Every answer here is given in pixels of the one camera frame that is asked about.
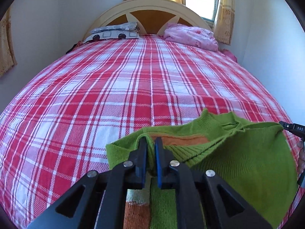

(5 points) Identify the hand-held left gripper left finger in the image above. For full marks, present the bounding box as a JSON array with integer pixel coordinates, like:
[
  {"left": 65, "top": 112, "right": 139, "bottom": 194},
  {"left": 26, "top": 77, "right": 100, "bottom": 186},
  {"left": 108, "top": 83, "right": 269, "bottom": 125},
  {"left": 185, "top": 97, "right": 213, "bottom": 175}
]
[{"left": 27, "top": 137, "right": 149, "bottom": 229}]

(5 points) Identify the pink pillow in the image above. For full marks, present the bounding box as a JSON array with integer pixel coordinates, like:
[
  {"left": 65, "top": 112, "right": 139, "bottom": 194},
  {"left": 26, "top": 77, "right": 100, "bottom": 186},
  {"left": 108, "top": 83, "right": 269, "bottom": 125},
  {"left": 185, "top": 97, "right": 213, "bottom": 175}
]
[{"left": 163, "top": 23, "right": 219, "bottom": 52}]

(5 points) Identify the green orange striped knit sweater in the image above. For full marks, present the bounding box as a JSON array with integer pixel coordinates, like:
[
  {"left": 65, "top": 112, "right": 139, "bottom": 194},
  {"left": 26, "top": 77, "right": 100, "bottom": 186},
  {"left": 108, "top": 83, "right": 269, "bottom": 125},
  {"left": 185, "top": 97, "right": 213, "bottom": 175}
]
[{"left": 105, "top": 108, "right": 298, "bottom": 229}]

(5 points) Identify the red plaid bed sheet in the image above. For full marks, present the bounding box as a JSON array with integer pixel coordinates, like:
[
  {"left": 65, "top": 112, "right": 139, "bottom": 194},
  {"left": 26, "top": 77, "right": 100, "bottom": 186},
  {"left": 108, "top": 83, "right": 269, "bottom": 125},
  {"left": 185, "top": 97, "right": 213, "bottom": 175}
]
[{"left": 0, "top": 34, "right": 298, "bottom": 229}]

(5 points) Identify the pink cloth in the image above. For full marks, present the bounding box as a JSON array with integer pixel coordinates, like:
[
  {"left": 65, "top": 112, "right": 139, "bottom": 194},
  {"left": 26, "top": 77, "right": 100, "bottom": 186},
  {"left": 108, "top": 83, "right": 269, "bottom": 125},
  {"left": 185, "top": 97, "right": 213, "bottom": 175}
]
[{"left": 222, "top": 49, "right": 238, "bottom": 62}]

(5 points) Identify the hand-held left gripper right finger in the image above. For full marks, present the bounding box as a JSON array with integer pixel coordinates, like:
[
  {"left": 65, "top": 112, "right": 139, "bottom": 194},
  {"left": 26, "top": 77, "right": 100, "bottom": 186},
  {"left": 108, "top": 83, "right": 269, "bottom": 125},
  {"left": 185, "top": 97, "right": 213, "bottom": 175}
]
[{"left": 154, "top": 137, "right": 273, "bottom": 229}]

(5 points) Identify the white patterned pillow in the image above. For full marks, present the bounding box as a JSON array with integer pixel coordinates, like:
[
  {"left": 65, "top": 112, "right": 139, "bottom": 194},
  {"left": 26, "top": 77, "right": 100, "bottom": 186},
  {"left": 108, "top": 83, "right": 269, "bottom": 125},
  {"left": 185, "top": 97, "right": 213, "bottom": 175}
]
[{"left": 83, "top": 22, "right": 141, "bottom": 44}]

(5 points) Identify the dark cloth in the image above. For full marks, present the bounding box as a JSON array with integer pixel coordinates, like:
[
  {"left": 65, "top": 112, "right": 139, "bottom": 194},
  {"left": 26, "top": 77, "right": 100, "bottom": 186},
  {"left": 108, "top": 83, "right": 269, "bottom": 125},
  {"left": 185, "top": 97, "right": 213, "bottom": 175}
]
[{"left": 65, "top": 41, "right": 84, "bottom": 54}]

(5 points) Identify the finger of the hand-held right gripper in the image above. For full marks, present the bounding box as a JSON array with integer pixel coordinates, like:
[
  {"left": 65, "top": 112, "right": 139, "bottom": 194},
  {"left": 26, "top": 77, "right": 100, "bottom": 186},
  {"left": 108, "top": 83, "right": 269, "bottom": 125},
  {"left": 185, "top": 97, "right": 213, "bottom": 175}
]
[{"left": 279, "top": 121, "right": 305, "bottom": 134}]

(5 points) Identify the person's right hand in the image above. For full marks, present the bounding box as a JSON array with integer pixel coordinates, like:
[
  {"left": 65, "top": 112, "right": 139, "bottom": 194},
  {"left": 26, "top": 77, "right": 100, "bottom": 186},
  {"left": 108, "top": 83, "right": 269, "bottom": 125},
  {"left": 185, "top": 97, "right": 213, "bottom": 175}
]
[{"left": 296, "top": 140, "right": 305, "bottom": 173}]

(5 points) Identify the cream wooden headboard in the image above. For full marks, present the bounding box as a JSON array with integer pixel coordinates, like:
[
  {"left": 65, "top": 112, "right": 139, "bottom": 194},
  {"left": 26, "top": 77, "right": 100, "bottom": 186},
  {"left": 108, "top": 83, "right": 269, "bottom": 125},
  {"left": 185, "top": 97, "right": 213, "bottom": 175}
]
[{"left": 82, "top": 0, "right": 212, "bottom": 41}]

